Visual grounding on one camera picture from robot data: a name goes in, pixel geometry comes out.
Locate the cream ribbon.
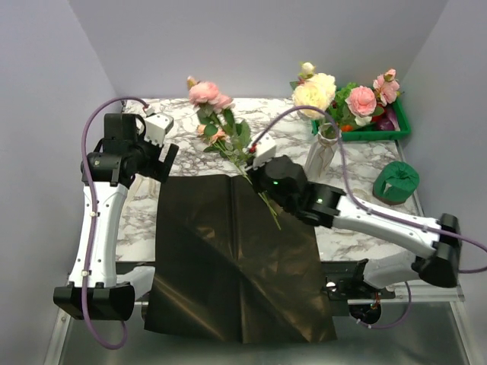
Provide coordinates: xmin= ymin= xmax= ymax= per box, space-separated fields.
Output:
xmin=126 ymin=175 xmax=161 ymax=202

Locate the large pink rose stem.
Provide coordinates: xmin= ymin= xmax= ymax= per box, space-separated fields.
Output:
xmin=186 ymin=75 xmax=282 ymax=231

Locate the cream rose stem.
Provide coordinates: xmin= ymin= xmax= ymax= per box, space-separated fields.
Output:
xmin=291 ymin=62 xmax=336 ymax=111

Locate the black wrapping paper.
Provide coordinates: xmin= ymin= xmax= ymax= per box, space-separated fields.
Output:
xmin=145 ymin=175 xmax=336 ymax=344

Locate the small peach rose stem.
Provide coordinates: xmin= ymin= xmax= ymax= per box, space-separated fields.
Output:
xmin=196 ymin=124 xmax=250 ymax=181

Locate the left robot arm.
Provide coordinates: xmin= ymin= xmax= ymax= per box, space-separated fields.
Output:
xmin=53 ymin=113 xmax=179 ymax=321

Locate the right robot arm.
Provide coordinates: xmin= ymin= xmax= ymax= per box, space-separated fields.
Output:
xmin=245 ymin=155 xmax=461 ymax=300

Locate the white ribbed vase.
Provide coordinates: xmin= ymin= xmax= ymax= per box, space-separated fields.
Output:
xmin=304 ymin=123 xmax=338 ymax=182

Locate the jute twine on vase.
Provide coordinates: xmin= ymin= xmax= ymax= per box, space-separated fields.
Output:
xmin=314 ymin=143 xmax=336 ymax=174

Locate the toy lettuce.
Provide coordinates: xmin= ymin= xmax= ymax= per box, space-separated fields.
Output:
xmin=333 ymin=82 xmax=358 ymax=119

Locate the green plastic bin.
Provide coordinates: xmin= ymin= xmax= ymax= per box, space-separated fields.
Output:
xmin=326 ymin=87 xmax=411 ymax=141

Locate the green rolled cloth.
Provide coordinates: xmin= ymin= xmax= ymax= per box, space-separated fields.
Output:
xmin=372 ymin=161 xmax=420 ymax=205

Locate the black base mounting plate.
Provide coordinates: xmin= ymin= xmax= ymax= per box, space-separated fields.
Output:
xmin=113 ymin=261 xmax=396 ymax=319

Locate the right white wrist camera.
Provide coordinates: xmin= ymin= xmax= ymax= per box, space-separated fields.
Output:
xmin=246 ymin=133 xmax=277 ymax=169

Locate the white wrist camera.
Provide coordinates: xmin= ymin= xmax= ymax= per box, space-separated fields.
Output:
xmin=246 ymin=133 xmax=277 ymax=169
xmin=144 ymin=113 xmax=174 ymax=147

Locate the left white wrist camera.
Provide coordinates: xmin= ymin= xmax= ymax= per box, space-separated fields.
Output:
xmin=144 ymin=113 xmax=174 ymax=147

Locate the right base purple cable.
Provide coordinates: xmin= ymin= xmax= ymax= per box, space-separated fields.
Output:
xmin=355 ymin=281 xmax=412 ymax=330

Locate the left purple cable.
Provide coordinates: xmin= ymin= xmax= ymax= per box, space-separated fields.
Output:
xmin=81 ymin=97 xmax=155 ymax=350

